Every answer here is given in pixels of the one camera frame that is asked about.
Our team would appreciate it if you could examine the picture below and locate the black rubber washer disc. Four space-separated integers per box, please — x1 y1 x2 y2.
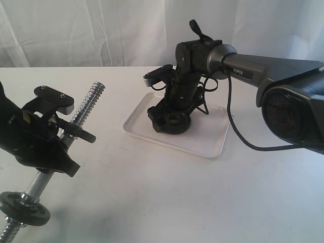
1 191 51 226

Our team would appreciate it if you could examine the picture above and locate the chrome dumbbell bar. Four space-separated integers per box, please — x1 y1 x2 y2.
1 82 105 242

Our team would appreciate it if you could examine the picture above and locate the chrome star collar nut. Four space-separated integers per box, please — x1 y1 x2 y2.
19 192 39 208

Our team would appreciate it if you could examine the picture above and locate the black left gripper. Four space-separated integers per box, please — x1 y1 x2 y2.
1 98 96 177

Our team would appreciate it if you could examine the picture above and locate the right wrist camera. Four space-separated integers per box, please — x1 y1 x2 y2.
143 64 175 87

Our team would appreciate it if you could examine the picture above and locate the white backdrop curtain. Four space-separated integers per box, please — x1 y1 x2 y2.
1 1 323 67

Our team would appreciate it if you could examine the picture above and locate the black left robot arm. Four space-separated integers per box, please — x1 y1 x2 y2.
1 86 96 177

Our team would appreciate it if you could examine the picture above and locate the black weight plate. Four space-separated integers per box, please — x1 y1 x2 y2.
164 112 191 135

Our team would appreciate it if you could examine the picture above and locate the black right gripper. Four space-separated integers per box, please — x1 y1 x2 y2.
147 70 203 133

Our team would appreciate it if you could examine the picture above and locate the white rectangular tray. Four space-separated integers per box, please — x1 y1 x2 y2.
122 92 230 158

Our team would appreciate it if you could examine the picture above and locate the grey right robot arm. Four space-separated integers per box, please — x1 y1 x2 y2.
144 40 323 154

